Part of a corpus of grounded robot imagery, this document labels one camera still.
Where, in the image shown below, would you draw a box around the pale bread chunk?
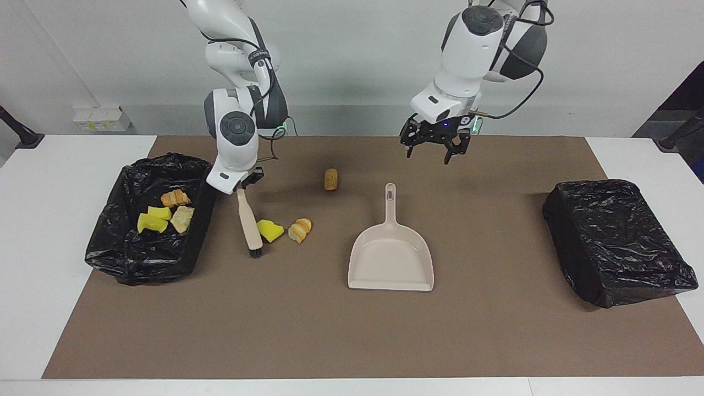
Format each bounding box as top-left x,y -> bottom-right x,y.
169,206 -> 195,234

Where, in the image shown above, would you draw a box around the notched yellow sponge piece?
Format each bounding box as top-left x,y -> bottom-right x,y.
136,213 -> 169,234

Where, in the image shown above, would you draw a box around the yellow sponge wedge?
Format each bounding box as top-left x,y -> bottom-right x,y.
256,219 -> 285,244

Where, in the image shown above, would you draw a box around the black stand pole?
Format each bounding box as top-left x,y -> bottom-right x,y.
657,107 -> 704,153
0,104 -> 46,150

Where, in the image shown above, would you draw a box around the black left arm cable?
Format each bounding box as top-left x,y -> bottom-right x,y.
476,0 -> 555,120

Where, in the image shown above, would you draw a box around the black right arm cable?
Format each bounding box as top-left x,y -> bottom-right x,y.
198,30 -> 281,163

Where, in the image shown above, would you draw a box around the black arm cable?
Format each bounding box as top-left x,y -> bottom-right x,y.
476,0 -> 555,120
198,30 -> 281,163

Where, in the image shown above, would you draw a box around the white power strip box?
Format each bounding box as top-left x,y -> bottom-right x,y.
73,106 -> 133,133

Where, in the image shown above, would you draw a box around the black bag lined bin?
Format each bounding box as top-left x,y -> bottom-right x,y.
542,179 -> 699,309
84,153 -> 219,286

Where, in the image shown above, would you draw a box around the striped croissant piece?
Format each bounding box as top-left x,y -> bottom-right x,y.
288,218 -> 312,244
161,189 -> 192,208

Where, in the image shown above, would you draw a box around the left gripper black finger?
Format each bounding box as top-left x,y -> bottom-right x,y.
400,124 -> 422,160
443,133 -> 471,166

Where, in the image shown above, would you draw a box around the beige hand brush black bristles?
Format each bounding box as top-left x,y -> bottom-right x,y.
236,187 -> 265,259

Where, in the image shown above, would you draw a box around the brown paper table mat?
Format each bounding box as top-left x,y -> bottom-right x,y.
41,136 -> 704,380

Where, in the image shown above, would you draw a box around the beige plastic dustpan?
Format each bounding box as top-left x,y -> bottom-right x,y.
348,183 -> 435,292

